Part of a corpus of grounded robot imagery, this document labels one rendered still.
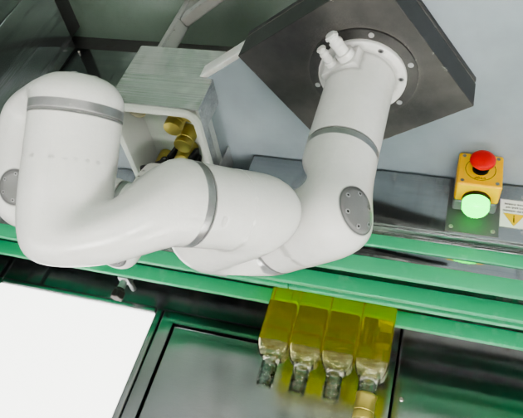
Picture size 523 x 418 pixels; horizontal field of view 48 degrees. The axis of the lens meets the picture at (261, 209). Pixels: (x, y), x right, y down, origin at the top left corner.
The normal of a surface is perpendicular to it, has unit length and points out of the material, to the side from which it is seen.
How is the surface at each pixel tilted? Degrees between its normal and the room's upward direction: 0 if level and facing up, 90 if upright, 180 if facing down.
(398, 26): 1
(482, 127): 0
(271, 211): 74
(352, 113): 89
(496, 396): 90
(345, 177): 100
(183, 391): 90
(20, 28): 90
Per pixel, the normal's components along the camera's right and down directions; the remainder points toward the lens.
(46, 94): -0.29, -0.08
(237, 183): 0.60, -0.52
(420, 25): 0.70, -0.25
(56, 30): 0.95, 0.14
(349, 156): 0.24, -0.56
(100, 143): 0.78, 0.05
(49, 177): -0.07, -0.08
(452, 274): -0.13, -0.61
